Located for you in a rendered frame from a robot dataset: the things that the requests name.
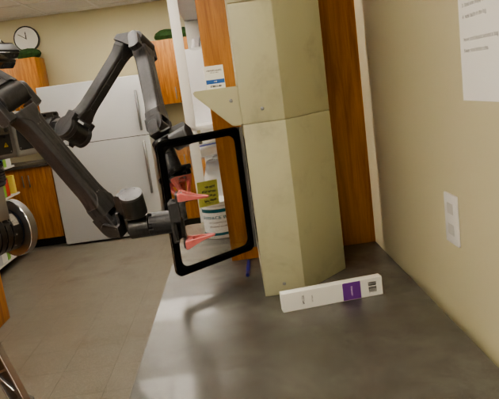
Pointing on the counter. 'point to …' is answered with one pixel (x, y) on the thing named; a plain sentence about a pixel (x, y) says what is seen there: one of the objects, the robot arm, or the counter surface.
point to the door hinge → (247, 185)
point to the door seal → (242, 190)
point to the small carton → (214, 77)
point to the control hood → (222, 103)
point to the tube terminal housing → (287, 140)
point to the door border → (167, 199)
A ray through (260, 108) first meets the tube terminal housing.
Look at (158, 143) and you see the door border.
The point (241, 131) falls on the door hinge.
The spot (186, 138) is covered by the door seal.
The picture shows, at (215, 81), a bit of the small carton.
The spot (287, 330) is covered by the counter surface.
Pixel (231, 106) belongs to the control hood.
